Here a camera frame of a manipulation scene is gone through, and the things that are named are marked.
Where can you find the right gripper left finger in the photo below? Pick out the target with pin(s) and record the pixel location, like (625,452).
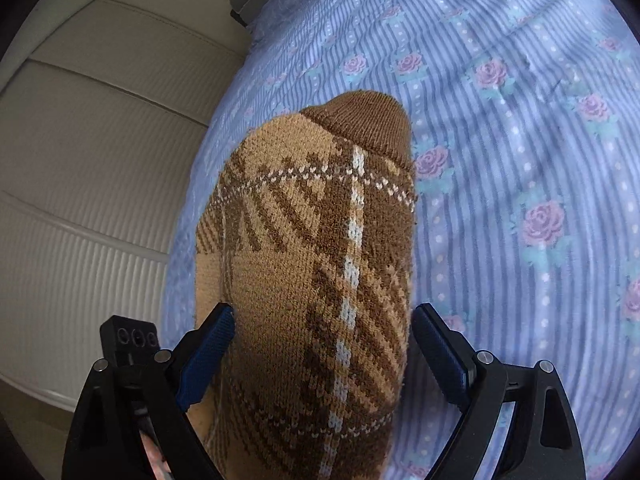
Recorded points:
(119,401)

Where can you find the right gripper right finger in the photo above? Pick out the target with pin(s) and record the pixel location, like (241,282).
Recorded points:
(542,441)

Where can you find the brown beige knit sweater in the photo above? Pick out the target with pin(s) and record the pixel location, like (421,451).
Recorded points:
(308,237)

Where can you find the person's left hand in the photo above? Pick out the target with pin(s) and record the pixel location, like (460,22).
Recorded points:
(159,466)

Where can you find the cream louvered wardrobe doors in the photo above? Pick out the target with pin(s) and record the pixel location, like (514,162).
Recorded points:
(99,129)

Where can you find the blue floral striped bedsheet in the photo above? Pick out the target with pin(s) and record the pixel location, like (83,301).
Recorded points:
(525,133)

